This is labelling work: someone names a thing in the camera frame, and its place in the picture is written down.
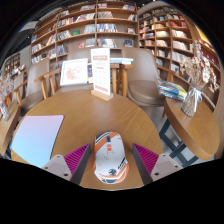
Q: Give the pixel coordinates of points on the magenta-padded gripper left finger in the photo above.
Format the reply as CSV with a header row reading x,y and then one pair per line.
x,y
77,158

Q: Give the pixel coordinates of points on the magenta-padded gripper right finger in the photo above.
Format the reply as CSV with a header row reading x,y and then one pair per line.
x,y
146,158

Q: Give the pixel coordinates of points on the white and orange computer mouse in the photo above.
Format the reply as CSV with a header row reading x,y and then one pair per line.
x,y
111,160

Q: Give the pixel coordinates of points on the pastel pink-blue mouse pad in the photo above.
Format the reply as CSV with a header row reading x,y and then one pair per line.
x,y
36,138

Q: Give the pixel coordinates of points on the round wooden side table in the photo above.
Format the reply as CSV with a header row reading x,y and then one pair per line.
x,y
8,128
195,130

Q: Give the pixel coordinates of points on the stack of colourful books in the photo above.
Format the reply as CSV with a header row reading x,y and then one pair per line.
x,y
171,90

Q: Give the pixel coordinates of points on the dark cover book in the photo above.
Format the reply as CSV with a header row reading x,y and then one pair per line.
x,y
89,74

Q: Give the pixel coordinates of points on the white framed picture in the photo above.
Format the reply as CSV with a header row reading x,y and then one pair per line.
x,y
74,72

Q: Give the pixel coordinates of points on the white sign on wooden base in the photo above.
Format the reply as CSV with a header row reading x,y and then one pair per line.
x,y
101,73

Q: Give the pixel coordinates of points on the teal book stack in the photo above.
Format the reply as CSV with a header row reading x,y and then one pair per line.
x,y
121,60

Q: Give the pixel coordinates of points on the small distant bookshelf unit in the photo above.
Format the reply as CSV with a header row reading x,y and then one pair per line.
x,y
15,65

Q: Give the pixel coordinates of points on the curved wooden bookshelf unit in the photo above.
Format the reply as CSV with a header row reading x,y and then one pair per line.
x,y
170,36

